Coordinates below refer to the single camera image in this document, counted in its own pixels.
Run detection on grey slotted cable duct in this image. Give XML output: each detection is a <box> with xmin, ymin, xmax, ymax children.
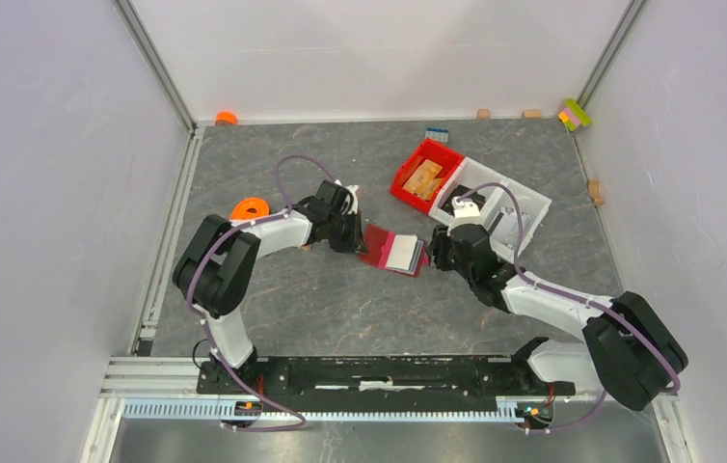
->
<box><xmin>121</xmin><ymin>396</ymin><xmax>522</xmax><ymax>423</ymax></box>

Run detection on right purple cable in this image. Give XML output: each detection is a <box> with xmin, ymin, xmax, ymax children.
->
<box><xmin>452</xmin><ymin>181</ymin><xmax>683</xmax><ymax>436</ymax></box>

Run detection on black cards in white bin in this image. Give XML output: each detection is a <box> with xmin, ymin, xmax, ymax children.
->
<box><xmin>446</xmin><ymin>185</ymin><xmax>487</xmax><ymax>209</ymax></box>

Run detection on wooden piece right edge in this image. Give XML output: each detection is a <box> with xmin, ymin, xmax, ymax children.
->
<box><xmin>587</xmin><ymin>178</ymin><xmax>606</xmax><ymax>207</ymax></box>

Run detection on silver cards in white bin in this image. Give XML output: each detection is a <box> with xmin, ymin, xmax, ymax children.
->
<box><xmin>487</xmin><ymin>206</ymin><xmax>533</xmax><ymax>254</ymax></box>

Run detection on purple cable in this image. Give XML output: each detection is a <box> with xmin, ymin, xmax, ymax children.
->
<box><xmin>184</xmin><ymin>154</ymin><xmax>339</xmax><ymax>433</ymax></box>
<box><xmin>452</xmin><ymin>181</ymin><xmax>683</xmax><ymax>436</ymax></box>

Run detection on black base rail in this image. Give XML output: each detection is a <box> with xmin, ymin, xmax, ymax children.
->
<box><xmin>196</xmin><ymin>355</ymin><xmax>576</xmax><ymax>397</ymax></box>

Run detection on small orange cap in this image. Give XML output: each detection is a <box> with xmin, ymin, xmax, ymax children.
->
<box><xmin>214</xmin><ymin>111</ymin><xmax>238</xmax><ymax>126</ymax></box>

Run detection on blue white small block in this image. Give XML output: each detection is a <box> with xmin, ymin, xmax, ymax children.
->
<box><xmin>425</xmin><ymin>127</ymin><xmax>449</xmax><ymax>144</ymax></box>

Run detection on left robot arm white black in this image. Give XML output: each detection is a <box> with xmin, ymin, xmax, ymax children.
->
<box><xmin>172</xmin><ymin>180</ymin><xmax>366</xmax><ymax>394</ymax></box>

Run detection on white divided plastic bin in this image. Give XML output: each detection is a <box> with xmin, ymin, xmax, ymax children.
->
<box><xmin>428</xmin><ymin>157</ymin><xmax>552</xmax><ymax>261</ymax></box>

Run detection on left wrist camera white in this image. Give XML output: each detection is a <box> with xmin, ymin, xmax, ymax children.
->
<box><xmin>342</xmin><ymin>185</ymin><xmax>359</xmax><ymax>214</ymax></box>

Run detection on colourful toy brick stack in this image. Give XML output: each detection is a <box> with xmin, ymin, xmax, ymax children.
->
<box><xmin>557</xmin><ymin>98</ymin><xmax>593</xmax><ymax>132</ymax></box>

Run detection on red plastic bin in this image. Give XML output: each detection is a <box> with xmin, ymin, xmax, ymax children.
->
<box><xmin>390</xmin><ymin>138</ymin><xmax>465</xmax><ymax>214</ymax></box>

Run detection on red leather card holder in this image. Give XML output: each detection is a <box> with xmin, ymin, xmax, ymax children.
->
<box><xmin>359</xmin><ymin>224</ymin><xmax>430</xmax><ymax>278</ymax></box>

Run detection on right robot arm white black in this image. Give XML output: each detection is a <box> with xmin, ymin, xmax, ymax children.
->
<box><xmin>427</xmin><ymin>224</ymin><xmax>689</xmax><ymax>411</ymax></box>

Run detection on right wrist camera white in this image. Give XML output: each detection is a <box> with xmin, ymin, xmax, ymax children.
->
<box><xmin>450</xmin><ymin>197</ymin><xmax>482</xmax><ymax>228</ymax></box>

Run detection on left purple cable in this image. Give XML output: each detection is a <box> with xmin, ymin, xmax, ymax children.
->
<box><xmin>184</xmin><ymin>154</ymin><xmax>339</xmax><ymax>433</ymax></box>

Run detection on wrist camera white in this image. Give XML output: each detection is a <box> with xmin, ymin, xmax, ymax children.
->
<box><xmin>342</xmin><ymin>185</ymin><xmax>359</xmax><ymax>214</ymax></box>
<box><xmin>450</xmin><ymin>197</ymin><xmax>482</xmax><ymax>228</ymax></box>

